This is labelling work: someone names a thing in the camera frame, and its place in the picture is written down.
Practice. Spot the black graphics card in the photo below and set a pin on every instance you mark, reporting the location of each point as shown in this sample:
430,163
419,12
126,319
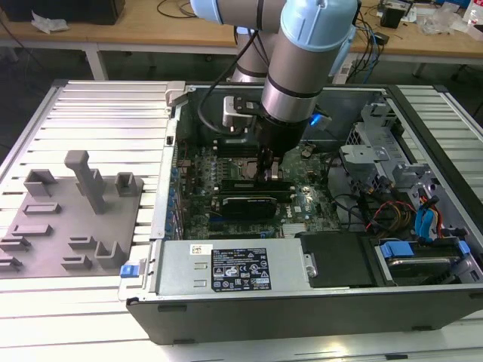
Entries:
249,207

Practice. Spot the green RAM stick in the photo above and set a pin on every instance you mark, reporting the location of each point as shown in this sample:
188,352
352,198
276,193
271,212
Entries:
241,185

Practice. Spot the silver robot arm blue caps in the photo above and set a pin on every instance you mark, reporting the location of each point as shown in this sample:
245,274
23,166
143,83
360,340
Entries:
294,75

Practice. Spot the silver chipset heatsink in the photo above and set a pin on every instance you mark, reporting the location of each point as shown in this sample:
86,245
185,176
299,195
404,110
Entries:
296,230

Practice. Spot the blue case latch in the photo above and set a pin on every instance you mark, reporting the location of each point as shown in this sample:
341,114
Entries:
129,271

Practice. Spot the black plastic shroud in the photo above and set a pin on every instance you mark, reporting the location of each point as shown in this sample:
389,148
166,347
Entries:
336,260

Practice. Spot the wooden desk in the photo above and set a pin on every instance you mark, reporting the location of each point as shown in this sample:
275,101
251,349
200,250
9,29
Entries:
151,34

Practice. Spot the silver CPU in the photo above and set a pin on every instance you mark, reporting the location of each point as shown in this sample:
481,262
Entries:
248,169

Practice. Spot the silver power supply with label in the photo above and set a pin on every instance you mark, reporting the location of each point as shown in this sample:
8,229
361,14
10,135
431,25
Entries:
181,264

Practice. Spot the red and white box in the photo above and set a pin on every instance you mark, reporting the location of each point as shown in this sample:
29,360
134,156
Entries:
476,15

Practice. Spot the black RAM slot bank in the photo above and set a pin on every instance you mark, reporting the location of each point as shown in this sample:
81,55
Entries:
234,151
245,195

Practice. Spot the installed RAM stick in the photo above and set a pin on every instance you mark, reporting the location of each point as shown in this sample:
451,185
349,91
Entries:
237,141

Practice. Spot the CPU socket metal frame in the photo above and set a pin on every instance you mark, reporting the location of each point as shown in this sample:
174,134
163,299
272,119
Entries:
241,177

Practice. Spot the small black box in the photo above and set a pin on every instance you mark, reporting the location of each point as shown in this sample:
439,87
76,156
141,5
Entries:
392,17

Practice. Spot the wide black box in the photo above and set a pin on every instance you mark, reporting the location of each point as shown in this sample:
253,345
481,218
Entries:
75,11

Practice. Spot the white crumpled plastic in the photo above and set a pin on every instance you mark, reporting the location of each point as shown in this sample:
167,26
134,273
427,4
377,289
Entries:
51,22

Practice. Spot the green motherboard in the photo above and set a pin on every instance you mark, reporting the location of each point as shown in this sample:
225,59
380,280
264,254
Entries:
302,211

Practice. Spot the small black adapter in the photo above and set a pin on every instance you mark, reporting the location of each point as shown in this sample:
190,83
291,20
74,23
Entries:
381,38

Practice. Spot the small grey wrist camera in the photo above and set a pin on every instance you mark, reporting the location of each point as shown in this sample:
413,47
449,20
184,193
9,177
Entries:
325,121

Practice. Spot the grey parts rack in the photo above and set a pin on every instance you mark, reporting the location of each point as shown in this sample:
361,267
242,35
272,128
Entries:
68,226

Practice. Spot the grey metal drive cage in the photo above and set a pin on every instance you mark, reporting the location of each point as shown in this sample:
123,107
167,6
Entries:
362,154

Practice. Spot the hard disk in blue carrier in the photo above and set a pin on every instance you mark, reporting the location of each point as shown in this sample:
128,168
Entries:
396,250

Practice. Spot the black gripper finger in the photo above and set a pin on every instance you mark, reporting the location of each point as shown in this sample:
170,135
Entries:
276,169
264,162

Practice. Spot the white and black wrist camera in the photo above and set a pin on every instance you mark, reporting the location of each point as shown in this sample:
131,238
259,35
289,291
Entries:
234,113

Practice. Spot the black open PC case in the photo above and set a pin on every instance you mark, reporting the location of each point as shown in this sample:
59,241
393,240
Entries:
302,320

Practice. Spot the clear plastic bags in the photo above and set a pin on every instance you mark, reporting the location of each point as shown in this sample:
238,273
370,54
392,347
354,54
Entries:
441,19

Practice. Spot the silver coin battery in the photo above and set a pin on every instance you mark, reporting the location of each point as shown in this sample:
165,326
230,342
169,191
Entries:
306,152

